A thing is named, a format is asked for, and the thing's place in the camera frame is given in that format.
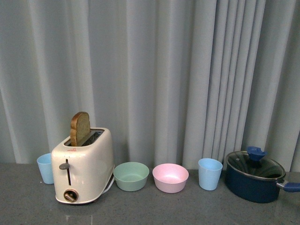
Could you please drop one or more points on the grey curtain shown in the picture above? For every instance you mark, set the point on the grey curtain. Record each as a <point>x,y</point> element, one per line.
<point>174,80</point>

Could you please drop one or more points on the green bowl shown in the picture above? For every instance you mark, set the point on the green bowl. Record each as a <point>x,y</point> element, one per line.
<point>131,176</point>

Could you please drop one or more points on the dark blue saucepan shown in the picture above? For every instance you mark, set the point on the dark blue saucepan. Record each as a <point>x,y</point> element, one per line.
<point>255,190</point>

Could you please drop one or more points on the light blue cup right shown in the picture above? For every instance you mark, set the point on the light blue cup right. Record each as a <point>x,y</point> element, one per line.
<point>209,171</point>

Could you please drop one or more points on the light blue cup left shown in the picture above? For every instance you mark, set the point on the light blue cup left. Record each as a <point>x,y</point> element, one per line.
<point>45,168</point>

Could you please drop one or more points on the cream two-slot toaster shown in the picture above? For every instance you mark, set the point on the cream two-slot toaster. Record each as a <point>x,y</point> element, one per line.
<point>82,174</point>

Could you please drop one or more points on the pink bowl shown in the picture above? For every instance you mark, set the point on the pink bowl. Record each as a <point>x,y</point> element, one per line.
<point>170,178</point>

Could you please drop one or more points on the light blue cup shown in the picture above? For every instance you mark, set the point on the light blue cup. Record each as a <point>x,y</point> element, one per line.
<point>209,171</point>
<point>45,168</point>

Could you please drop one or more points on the brown bread slice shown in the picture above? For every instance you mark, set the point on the brown bread slice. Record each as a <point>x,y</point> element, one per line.
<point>79,127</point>

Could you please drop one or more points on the glass pot lid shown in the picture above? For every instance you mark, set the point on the glass pot lid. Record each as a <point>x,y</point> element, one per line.
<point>254,163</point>

